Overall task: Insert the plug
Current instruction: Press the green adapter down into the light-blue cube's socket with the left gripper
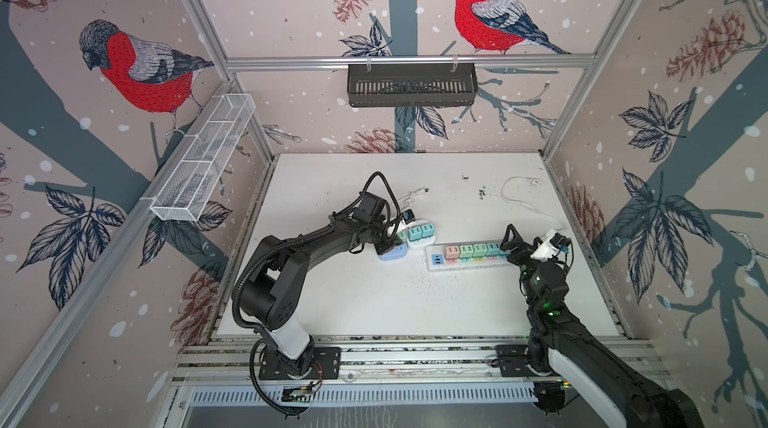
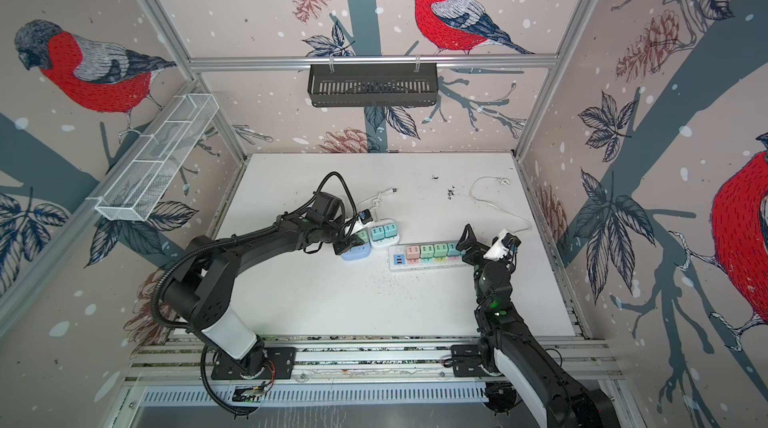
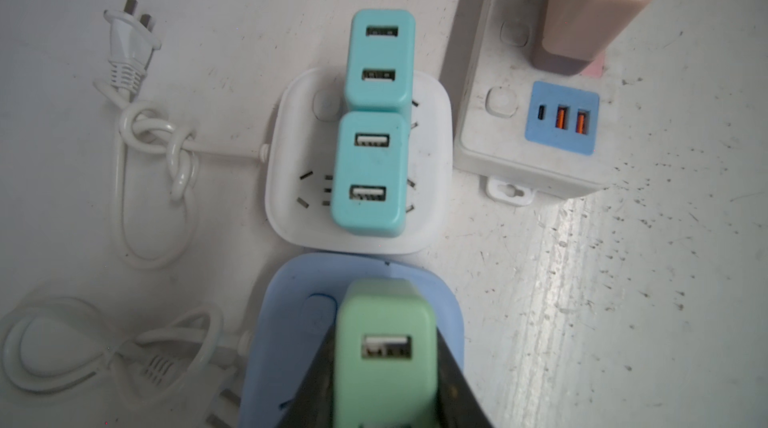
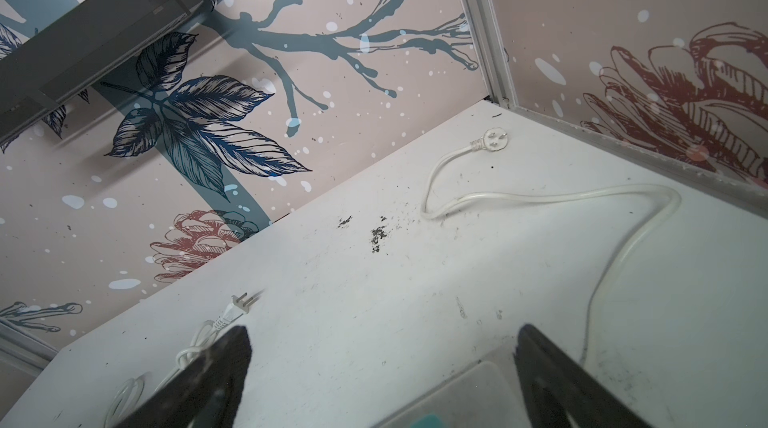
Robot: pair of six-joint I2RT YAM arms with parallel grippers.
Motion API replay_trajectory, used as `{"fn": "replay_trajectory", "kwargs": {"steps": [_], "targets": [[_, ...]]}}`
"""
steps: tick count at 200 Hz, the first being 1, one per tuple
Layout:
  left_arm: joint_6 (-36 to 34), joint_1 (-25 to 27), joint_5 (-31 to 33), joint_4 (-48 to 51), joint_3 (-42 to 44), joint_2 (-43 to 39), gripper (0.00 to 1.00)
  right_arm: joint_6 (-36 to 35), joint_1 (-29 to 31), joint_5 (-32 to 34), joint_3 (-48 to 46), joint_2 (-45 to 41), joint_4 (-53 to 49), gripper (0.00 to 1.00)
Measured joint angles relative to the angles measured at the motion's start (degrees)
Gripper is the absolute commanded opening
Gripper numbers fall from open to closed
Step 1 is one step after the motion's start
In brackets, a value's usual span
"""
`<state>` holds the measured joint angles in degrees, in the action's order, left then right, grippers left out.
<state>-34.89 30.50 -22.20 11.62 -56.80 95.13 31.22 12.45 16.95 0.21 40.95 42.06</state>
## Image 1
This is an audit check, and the blue square power socket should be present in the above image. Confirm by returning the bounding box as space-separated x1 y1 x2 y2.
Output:
378 244 408 262

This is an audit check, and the teal plug adapter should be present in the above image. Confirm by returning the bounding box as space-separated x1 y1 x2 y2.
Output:
486 243 500 257
420 223 435 239

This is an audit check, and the white square power socket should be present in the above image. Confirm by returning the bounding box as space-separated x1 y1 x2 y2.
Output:
407 223 436 250

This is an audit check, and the long white power strip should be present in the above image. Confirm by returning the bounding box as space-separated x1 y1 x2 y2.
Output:
422 241 509 273

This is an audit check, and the brown plug adapter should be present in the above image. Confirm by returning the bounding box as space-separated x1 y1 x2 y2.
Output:
444 245 461 260

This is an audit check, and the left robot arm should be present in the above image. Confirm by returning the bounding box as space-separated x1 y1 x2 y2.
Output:
230 171 405 379

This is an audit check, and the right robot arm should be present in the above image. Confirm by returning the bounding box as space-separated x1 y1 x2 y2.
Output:
500 224 703 427

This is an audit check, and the white mesh shelf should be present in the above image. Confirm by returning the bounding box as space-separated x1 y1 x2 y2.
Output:
150 93 255 222

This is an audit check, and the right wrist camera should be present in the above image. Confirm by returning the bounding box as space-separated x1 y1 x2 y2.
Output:
530 228 571 261

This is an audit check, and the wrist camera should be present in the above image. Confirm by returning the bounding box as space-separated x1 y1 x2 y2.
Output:
530 228 571 261
402 209 416 225

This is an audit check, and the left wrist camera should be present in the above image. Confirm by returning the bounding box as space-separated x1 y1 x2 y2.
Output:
402 209 416 225

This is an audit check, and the white bundled cable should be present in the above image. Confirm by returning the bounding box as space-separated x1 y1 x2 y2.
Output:
395 186 430 213

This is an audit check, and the white power strip cable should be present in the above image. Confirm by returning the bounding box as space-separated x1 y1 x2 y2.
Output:
500 175 568 231

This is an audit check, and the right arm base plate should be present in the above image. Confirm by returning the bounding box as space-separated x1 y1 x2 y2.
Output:
490 344 584 381

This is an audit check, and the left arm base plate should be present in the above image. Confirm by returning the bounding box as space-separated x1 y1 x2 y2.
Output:
258 346 341 381

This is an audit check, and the black wire basket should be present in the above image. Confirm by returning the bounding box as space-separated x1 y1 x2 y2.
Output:
347 63 479 108

